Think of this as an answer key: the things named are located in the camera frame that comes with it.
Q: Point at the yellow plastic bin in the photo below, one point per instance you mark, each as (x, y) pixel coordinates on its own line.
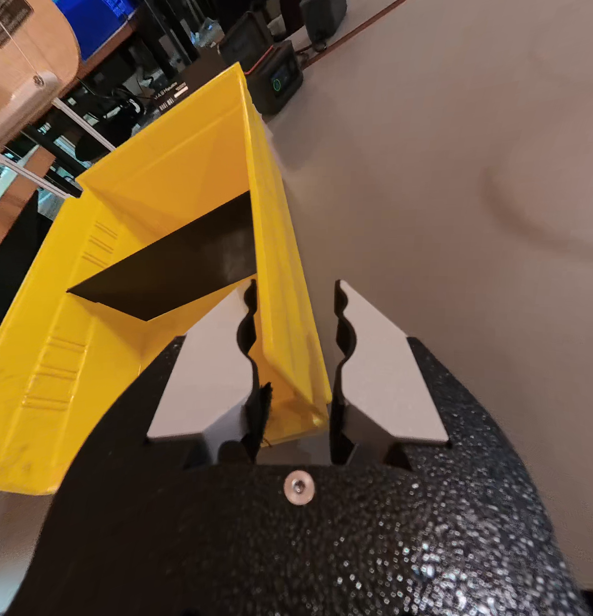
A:
(171, 159)

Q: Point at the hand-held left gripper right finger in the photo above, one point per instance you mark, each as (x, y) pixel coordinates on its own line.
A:
(388, 385)

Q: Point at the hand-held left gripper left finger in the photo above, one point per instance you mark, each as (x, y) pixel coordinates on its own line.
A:
(205, 385)

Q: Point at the black bin divider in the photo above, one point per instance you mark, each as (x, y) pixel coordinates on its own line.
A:
(180, 260)

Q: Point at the large blue plastic bin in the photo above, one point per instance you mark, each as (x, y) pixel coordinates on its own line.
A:
(96, 24)

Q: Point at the black power station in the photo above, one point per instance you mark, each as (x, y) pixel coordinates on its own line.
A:
(279, 86)

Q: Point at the black flat case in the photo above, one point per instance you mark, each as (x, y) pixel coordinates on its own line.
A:
(171, 96)

